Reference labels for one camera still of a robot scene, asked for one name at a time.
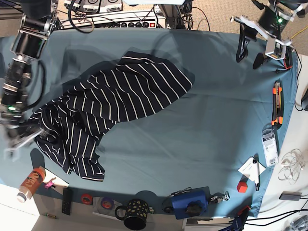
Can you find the white coiled cable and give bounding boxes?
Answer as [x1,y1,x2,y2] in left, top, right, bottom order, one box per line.
[278,148,306,186]

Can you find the navy white striped t-shirt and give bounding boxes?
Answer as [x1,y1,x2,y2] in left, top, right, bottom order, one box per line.
[29,51,193,182]

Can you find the purple tape roll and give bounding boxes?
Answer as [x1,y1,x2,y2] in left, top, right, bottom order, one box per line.
[100,197,114,210]

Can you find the orange black utility knife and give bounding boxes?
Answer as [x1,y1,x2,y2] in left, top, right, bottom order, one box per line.
[271,79,284,130]

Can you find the black white marker pen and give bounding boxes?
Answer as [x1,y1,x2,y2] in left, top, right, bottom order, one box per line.
[252,159,259,191]

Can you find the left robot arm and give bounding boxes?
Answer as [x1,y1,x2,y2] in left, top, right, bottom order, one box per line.
[230,0,308,70]

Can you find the black remote control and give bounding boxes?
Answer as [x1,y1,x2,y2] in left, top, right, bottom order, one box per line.
[62,188,73,215]

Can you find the black mug yellow pattern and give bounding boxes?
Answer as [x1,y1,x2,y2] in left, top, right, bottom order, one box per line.
[115,199,149,231]

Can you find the orange black clamp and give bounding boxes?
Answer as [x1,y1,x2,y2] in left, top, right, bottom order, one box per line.
[283,51,293,70]

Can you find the white paper card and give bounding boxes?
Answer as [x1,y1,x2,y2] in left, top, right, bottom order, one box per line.
[238,156,266,181]

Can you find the red cube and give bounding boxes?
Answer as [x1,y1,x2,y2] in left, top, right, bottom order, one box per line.
[236,181,248,193]

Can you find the grey adapter box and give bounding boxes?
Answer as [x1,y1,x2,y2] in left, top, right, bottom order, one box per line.
[279,192,301,201]

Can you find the white paper sheet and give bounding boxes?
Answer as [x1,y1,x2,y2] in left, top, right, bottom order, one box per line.
[39,166,69,187]

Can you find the white power strip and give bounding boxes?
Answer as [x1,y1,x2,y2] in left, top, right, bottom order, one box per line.
[95,20,159,28]

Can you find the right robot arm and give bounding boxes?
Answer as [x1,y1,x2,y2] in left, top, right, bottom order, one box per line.
[0,0,58,160]

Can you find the metal keyring carabiner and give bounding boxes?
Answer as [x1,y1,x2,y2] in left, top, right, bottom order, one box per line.
[208,191,230,205]

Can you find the red tape roll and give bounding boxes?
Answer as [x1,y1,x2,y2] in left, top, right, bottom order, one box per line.
[81,193,93,205]

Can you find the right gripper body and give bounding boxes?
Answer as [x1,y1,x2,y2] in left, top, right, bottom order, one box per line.
[0,105,44,160]

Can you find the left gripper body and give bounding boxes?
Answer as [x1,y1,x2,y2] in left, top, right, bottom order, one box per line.
[230,15,292,59]

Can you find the teal tablecloth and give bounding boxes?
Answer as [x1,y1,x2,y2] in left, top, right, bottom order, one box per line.
[0,28,297,216]

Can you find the pink small figurine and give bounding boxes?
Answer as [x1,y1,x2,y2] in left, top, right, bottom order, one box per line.
[45,178,56,189]

